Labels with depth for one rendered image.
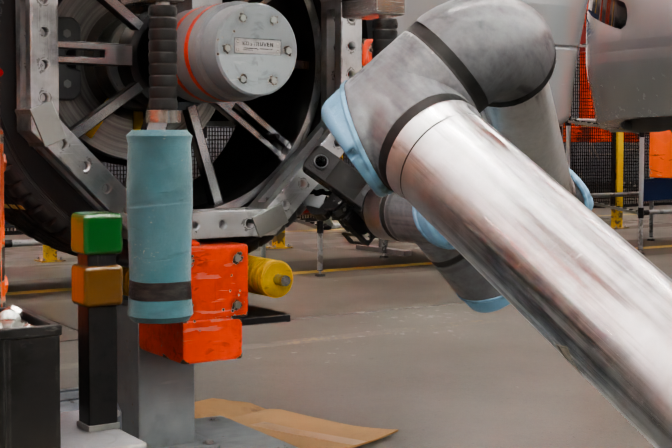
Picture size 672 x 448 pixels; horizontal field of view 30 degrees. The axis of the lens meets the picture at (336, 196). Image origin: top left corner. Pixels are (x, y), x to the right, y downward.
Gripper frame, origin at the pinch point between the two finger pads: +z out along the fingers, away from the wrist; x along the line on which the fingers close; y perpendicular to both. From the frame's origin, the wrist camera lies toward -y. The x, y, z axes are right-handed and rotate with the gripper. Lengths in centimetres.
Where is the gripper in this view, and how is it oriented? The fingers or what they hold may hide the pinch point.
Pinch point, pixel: (307, 193)
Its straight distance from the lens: 202.4
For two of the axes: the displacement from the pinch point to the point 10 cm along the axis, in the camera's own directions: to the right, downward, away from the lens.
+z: -5.4, -0.5, 8.4
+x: 6.0, -7.3, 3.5
